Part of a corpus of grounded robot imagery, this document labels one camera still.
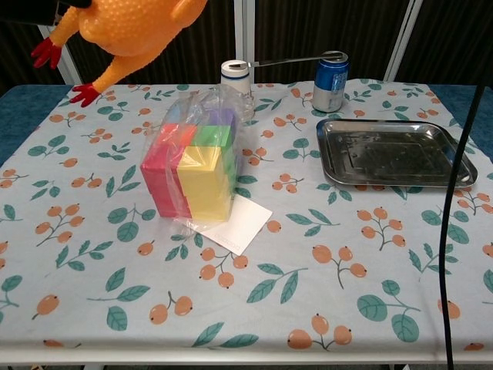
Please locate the colourful foam block cube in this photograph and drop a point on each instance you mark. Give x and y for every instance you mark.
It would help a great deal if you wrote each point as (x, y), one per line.
(206, 181)

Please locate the floral printed tablecloth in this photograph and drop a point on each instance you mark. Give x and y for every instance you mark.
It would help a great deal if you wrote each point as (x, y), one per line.
(115, 250)

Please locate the rectangular stainless steel tray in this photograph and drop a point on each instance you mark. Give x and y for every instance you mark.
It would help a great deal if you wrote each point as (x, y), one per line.
(389, 154)

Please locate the clear plastic bag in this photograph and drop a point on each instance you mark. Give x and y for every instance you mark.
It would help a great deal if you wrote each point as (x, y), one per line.
(200, 108)

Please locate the white cylindrical container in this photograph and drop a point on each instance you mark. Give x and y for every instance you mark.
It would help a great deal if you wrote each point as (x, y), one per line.
(235, 75)

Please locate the white partition frame post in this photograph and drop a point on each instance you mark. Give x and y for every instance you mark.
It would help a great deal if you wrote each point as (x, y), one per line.
(404, 34)
(244, 31)
(73, 71)

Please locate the blue silver drink can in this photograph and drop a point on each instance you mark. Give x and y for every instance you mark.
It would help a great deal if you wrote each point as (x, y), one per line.
(331, 85)

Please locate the orange rubber chicken toy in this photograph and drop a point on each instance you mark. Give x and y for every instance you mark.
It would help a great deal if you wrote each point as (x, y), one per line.
(135, 27)

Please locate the white paper card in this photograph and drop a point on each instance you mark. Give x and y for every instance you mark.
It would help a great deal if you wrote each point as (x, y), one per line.
(246, 223)

